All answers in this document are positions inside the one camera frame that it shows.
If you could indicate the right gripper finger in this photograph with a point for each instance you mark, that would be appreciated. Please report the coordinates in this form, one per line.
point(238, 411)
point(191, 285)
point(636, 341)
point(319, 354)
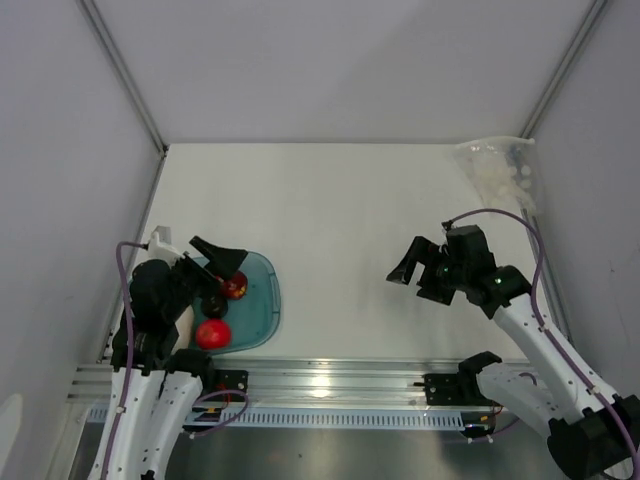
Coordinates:
point(418, 253)
point(429, 285)

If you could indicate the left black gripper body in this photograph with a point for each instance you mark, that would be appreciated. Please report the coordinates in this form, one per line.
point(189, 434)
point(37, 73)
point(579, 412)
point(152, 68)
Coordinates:
point(188, 272)

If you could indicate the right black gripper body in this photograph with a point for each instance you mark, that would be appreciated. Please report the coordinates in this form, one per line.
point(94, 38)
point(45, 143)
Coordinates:
point(456, 272)

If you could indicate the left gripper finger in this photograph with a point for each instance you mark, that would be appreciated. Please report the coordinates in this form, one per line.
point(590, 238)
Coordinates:
point(219, 261)
point(216, 306)

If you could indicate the dark red apple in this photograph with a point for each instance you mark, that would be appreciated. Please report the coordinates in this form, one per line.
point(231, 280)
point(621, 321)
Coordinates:
point(236, 287)

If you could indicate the white radish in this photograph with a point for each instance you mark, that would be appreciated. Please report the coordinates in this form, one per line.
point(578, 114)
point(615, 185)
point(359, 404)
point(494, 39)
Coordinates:
point(184, 326)

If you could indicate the bright red tomato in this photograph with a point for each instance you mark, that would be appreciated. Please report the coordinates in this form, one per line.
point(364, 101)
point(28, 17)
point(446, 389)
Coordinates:
point(213, 334)

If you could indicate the clear zip top bag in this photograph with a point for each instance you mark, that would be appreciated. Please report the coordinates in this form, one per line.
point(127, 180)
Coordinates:
point(501, 170)

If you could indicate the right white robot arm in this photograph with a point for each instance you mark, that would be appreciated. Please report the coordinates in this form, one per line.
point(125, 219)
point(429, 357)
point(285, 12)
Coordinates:
point(587, 425)

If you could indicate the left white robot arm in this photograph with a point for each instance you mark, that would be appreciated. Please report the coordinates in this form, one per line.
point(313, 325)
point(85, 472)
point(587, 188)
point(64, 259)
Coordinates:
point(154, 382)

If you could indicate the teal plastic tray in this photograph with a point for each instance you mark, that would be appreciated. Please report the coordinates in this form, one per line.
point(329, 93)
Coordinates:
point(253, 319)

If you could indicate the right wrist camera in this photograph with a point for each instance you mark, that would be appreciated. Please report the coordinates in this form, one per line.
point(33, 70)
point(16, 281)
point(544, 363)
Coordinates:
point(466, 243)

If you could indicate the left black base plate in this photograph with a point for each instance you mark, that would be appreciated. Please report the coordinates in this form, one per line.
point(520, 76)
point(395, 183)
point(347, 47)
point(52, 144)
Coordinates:
point(225, 383)

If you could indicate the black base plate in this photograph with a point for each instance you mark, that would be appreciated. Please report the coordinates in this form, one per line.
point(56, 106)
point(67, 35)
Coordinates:
point(444, 389)
point(225, 383)

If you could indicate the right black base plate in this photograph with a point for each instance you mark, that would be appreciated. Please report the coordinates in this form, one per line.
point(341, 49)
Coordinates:
point(444, 389)

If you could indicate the aluminium mounting rail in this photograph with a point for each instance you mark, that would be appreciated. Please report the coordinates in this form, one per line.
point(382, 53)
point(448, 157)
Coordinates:
point(336, 383)

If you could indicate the white slotted cable duct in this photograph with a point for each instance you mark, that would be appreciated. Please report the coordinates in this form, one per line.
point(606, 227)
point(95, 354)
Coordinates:
point(267, 417)

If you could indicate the right aluminium frame post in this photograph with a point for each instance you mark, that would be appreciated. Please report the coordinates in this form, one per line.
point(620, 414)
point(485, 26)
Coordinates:
point(571, 54)

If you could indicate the aluminium frame post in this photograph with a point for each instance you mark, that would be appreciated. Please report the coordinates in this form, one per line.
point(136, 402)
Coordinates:
point(571, 54)
point(116, 61)

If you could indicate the left aluminium frame post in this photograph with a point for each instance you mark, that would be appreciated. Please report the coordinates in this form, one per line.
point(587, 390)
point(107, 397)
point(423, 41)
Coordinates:
point(116, 61)

